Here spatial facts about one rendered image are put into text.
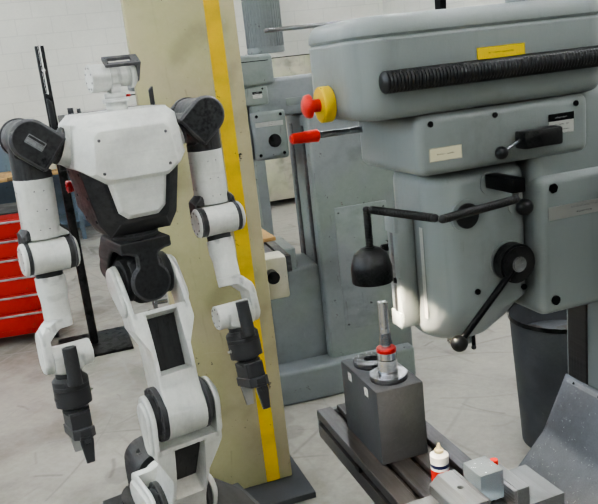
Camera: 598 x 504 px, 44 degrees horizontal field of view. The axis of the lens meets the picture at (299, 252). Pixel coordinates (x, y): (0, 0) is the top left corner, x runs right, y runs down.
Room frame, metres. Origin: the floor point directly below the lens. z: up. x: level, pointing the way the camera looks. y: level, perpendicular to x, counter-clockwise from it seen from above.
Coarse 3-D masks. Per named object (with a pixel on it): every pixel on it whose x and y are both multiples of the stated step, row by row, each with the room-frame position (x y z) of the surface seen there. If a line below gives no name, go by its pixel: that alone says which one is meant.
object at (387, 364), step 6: (378, 354) 1.62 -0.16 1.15; (390, 354) 1.61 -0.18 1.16; (396, 354) 1.62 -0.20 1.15; (378, 360) 1.62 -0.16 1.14; (384, 360) 1.61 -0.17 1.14; (390, 360) 1.61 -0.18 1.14; (396, 360) 1.62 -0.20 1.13; (378, 366) 1.62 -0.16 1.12; (384, 366) 1.61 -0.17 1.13; (390, 366) 1.61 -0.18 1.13; (396, 366) 1.62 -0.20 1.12; (378, 372) 1.63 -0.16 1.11; (384, 372) 1.61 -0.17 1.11; (390, 372) 1.61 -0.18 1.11; (396, 372) 1.61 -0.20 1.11
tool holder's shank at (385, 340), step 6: (384, 300) 1.64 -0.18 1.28; (378, 306) 1.62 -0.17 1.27; (384, 306) 1.62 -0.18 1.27; (378, 312) 1.62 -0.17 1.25; (384, 312) 1.62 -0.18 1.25; (378, 318) 1.63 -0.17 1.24; (384, 318) 1.62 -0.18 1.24; (384, 324) 1.62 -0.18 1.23; (384, 330) 1.62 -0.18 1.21; (384, 336) 1.62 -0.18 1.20; (390, 336) 1.62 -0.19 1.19; (384, 342) 1.61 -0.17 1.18; (390, 342) 1.62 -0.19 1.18; (384, 348) 1.62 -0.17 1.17
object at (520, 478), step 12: (504, 468) 1.31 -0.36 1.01; (516, 468) 1.38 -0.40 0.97; (528, 468) 1.37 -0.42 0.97; (504, 480) 1.27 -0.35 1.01; (516, 480) 1.27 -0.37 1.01; (528, 480) 1.33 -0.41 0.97; (540, 480) 1.32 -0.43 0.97; (504, 492) 1.26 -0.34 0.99; (516, 492) 1.23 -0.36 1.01; (528, 492) 1.24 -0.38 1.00; (540, 492) 1.28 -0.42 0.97; (552, 492) 1.28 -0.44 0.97
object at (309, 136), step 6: (360, 126) 1.39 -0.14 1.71; (300, 132) 1.36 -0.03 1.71; (306, 132) 1.36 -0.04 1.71; (312, 132) 1.36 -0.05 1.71; (318, 132) 1.36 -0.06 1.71; (324, 132) 1.37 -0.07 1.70; (330, 132) 1.37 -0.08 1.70; (336, 132) 1.38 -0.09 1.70; (342, 132) 1.38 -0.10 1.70; (348, 132) 1.38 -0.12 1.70; (354, 132) 1.39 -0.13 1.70; (294, 138) 1.35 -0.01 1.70; (300, 138) 1.35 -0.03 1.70; (306, 138) 1.35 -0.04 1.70; (312, 138) 1.36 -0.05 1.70; (318, 138) 1.36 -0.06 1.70
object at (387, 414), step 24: (360, 360) 1.72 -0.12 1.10; (360, 384) 1.64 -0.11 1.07; (384, 384) 1.59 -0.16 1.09; (408, 384) 1.58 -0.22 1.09; (360, 408) 1.66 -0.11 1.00; (384, 408) 1.56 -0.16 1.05; (408, 408) 1.58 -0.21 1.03; (360, 432) 1.67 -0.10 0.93; (384, 432) 1.56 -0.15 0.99; (408, 432) 1.58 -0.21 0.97; (384, 456) 1.56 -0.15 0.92; (408, 456) 1.57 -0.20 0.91
